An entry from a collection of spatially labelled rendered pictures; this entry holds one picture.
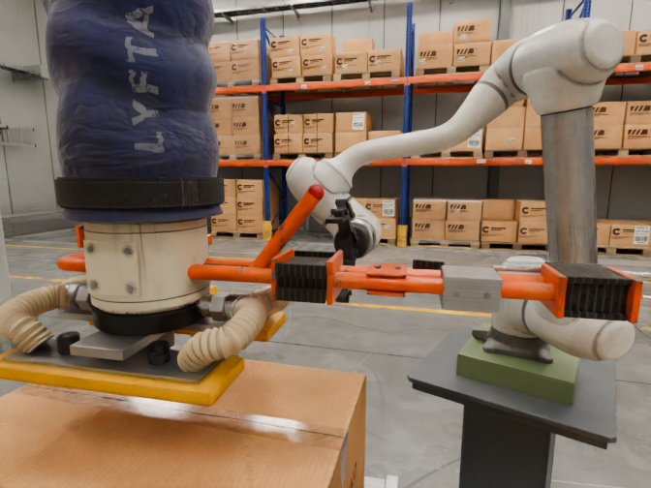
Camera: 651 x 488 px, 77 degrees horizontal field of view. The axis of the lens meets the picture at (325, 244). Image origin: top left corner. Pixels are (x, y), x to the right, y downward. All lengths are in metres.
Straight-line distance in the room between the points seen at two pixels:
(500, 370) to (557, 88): 0.72
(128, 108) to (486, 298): 0.49
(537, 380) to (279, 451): 0.80
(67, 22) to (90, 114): 0.11
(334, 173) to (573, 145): 0.52
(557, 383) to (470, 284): 0.74
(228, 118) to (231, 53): 1.21
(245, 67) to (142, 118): 8.11
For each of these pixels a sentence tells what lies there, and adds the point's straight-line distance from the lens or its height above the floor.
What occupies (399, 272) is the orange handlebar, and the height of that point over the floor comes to 1.20.
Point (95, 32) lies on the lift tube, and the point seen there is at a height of 1.49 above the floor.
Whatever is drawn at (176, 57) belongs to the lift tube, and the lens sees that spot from 0.59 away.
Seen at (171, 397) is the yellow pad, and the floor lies 1.07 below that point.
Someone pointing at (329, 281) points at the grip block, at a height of 1.19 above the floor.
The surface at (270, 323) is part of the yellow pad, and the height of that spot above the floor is 1.08.
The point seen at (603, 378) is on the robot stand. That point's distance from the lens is 1.46.
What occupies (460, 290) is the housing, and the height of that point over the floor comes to 1.18.
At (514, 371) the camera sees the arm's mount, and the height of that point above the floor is 0.81.
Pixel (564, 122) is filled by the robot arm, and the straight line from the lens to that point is 1.03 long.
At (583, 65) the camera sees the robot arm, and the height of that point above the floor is 1.53.
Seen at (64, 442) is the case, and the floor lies 0.95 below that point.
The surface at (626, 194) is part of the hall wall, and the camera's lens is 9.65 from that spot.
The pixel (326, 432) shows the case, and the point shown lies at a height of 0.95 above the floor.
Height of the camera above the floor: 1.33
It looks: 10 degrees down
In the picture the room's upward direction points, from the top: straight up
